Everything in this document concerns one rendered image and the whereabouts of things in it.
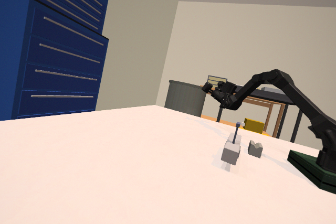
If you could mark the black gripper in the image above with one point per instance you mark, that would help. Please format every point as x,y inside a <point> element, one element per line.
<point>207,88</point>

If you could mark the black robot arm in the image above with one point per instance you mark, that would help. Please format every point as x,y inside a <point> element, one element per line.
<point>322,125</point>

